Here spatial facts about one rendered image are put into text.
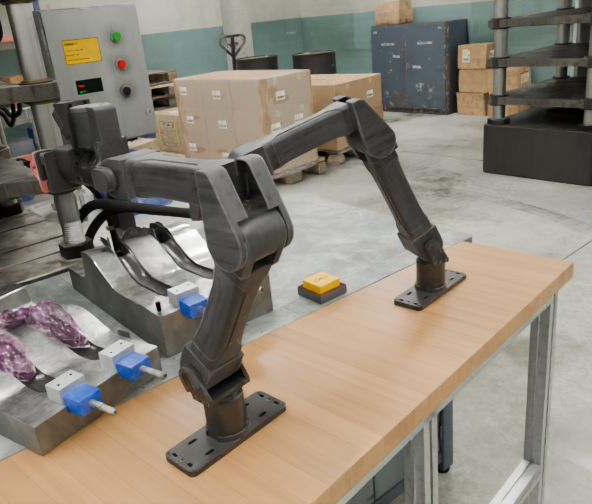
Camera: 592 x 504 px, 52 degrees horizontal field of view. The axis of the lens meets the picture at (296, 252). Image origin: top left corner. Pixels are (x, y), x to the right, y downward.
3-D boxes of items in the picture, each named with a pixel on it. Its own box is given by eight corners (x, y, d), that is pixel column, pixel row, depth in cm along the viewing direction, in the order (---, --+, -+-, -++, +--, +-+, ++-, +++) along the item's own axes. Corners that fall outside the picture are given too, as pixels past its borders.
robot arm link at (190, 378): (176, 364, 90) (200, 376, 86) (221, 338, 96) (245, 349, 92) (183, 400, 92) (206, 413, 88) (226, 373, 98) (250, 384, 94)
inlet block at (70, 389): (130, 417, 97) (124, 388, 95) (106, 436, 93) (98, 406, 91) (77, 396, 104) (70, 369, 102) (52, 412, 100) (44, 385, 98)
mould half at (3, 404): (162, 371, 114) (152, 319, 110) (42, 456, 94) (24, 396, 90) (7, 321, 141) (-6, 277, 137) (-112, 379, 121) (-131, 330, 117)
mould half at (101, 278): (273, 310, 133) (266, 253, 128) (167, 358, 118) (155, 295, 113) (164, 257, 170) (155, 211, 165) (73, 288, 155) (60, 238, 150)
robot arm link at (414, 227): (424, 266, 128) (358, 136, 114) (408, 256, 134) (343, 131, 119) (447, 249, 129) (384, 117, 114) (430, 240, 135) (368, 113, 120)
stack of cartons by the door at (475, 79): (532, 113, 730) (535, 40, 700) (518, 118, 711) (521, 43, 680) (470, 110, 791) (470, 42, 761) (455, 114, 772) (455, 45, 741)
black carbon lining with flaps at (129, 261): (231, 283, 131) (225, 242, 128) (164, 310, 122) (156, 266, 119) (155, 247, 157) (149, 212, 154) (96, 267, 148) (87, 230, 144)
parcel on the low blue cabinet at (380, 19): (414, 22, 800) (414, -2, 789) (398, 24, 780) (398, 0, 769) (389, 23, 830) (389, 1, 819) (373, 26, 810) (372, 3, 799)
